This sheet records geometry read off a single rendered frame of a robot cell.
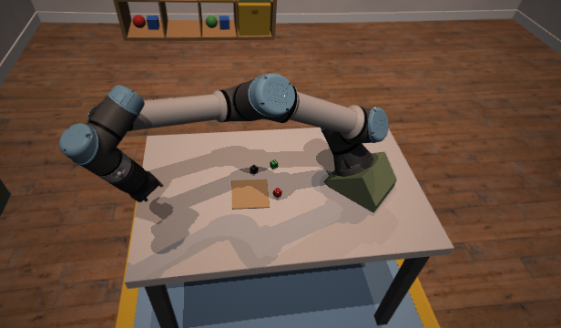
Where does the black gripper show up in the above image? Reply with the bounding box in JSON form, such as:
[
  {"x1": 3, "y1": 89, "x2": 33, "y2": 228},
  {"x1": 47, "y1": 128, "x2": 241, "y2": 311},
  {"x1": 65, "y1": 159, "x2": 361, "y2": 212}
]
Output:
[{"x1": 99, "y1": 150, "x2": 164, "y2": 202}]

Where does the orange flat mat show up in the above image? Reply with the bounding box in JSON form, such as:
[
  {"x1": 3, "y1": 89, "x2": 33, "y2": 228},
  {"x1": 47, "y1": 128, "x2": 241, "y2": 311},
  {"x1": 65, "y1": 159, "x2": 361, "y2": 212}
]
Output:
[{"x1": 231, "y1": 179, "x2": 270, "y2": 210}]

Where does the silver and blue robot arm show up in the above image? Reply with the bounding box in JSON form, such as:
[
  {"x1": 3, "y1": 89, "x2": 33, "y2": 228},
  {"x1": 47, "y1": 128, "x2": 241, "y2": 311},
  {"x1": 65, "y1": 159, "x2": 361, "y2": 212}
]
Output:
[{"x1": 59, "y1": 74, "x2": 389, "y2": 177}]

